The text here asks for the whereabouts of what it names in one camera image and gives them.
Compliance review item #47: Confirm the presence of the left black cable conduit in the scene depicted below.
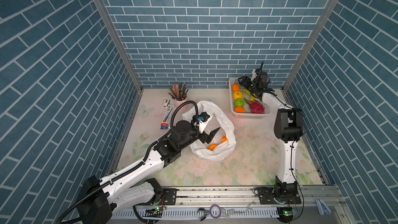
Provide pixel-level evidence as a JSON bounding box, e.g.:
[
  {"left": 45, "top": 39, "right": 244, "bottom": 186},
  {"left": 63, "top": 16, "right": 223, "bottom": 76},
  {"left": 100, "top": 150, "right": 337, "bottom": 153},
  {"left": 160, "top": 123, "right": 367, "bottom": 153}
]
[{"left": 54, "top": 100, "right": 200, "bottom": 224}]

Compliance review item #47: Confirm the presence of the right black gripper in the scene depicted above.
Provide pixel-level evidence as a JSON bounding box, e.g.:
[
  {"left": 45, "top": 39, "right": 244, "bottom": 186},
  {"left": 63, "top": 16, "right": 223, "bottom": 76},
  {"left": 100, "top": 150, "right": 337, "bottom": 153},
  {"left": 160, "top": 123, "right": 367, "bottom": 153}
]
[{"left": 238, "top": 76, "right": 259, "bottom": 94}]

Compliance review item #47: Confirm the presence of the yellow fruit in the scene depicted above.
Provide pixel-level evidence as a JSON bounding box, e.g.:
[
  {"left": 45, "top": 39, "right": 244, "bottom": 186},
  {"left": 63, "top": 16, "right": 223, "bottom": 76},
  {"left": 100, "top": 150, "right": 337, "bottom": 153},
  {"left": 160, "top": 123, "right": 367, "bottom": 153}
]
[{"left": 233, "top": 90, "right": 244, "bottom": 101}]

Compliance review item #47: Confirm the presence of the pink dragon fruit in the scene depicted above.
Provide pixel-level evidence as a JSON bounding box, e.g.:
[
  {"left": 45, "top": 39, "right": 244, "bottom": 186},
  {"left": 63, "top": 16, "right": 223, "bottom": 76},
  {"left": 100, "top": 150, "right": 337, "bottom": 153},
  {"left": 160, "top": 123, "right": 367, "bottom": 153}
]
[{"left": 244, "top": 98, "right": 265, "bottom": 114}]

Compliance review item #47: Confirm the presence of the green fruit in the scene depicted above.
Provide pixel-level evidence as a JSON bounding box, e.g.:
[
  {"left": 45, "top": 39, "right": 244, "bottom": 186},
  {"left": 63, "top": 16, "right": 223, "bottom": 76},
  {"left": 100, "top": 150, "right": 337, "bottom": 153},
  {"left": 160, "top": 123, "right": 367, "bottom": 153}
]
[{"left": 234, "top": 98, "right": 245, "bottom": 107}]

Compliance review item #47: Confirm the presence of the coloured pencils bundle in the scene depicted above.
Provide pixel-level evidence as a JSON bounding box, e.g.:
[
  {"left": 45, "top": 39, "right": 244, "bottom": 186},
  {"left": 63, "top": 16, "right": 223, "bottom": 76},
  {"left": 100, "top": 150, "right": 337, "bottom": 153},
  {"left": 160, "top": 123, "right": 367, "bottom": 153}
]
[{"left": 168, "top": 83, "right": 189, "bottom": 101}]

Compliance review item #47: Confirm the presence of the white plastic basket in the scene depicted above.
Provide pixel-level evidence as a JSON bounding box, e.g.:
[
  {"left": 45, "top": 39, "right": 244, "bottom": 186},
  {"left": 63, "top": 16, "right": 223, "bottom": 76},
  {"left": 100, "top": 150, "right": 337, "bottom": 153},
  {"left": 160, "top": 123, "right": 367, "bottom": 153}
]
[{"left": 229, "top": 77, "right": 271, "bottom": 119}]

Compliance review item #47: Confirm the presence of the white plastic bag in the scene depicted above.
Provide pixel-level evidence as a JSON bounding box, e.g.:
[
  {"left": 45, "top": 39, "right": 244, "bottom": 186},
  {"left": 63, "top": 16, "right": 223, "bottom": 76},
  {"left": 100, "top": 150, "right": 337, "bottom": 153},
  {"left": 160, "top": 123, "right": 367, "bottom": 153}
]
[{"left": 190, "top": 101, "right": 236, "bottom": 162}]

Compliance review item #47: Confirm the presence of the toothpaste tube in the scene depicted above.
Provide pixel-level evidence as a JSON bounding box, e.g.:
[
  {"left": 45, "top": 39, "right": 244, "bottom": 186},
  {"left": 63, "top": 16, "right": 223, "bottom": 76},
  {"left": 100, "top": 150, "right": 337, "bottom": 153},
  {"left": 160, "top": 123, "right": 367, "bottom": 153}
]
[{"left": 160, "top": 104, "right": 175, "bottom": 130}]

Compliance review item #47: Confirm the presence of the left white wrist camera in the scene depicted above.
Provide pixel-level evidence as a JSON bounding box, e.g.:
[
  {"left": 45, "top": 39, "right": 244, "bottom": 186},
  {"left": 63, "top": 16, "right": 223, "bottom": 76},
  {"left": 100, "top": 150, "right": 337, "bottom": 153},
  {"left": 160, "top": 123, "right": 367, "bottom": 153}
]
[{"left": 191, "top": 112, "right": 212, "bottom": 134}]

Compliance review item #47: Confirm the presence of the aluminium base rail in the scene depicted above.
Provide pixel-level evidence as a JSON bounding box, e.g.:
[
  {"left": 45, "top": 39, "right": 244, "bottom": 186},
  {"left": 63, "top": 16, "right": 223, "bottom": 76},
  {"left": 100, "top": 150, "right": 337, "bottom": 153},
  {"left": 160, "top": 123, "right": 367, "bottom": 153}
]
[{"left": 80, "top": 185, "right": 355, "bottom": 224}]

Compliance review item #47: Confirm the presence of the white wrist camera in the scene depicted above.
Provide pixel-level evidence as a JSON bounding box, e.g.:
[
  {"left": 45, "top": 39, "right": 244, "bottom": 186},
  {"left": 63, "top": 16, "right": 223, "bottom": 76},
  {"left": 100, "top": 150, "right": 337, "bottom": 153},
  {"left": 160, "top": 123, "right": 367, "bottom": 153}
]
[
  {"left": 251, "top": 68, "right": 262, "bottom": 82},
  {"left": 191, "top": 112, "right": 212, "bottom": 134}
]

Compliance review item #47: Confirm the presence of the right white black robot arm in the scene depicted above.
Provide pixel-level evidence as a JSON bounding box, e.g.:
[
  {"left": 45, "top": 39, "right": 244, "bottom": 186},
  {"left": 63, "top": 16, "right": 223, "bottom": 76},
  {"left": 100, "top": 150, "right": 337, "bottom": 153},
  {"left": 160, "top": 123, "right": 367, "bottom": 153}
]
[{"left": 237, "top": 68, "right": 304, "bottom": 204}]

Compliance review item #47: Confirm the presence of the pink pencil cup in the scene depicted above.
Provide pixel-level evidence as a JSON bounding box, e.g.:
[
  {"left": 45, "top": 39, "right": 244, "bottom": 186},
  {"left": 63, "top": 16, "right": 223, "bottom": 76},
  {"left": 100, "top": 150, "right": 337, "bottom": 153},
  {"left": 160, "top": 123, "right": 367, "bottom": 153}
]
[{"left": 174, "top": 98, "right": 188, "bottom": 113}]

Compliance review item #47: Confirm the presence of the yellow banana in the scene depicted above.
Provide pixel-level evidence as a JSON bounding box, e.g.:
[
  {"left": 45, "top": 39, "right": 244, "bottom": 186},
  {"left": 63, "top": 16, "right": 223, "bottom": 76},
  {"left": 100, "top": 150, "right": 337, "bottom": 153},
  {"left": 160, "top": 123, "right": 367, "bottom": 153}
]
[{"left": 242, "top": 89, "right": 256, "bottom": 102}]

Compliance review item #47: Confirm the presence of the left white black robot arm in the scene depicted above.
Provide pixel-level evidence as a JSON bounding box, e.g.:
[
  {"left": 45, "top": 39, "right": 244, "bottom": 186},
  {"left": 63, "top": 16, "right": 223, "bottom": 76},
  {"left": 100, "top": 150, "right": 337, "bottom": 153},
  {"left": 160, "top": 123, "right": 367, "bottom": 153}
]
[{"left": 75, "top": 120, "right": 219, "bottom": 224}]

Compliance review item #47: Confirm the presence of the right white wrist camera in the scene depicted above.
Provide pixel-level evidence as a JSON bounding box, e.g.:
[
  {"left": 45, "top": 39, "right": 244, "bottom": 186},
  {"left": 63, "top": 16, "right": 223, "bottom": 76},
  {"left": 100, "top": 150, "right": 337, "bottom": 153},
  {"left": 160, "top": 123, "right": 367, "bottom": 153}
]
[{"left": 251, "top": 68, "right": 262, "bottom": 82}]

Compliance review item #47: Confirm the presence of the purple tape roll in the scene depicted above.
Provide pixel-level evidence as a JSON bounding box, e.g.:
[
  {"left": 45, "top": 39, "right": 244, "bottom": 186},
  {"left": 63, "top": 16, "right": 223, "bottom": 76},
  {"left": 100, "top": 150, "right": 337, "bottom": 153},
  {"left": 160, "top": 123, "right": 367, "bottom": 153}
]
[{"left": 209, "top": 204, "right": 222, "bottom": 219}]

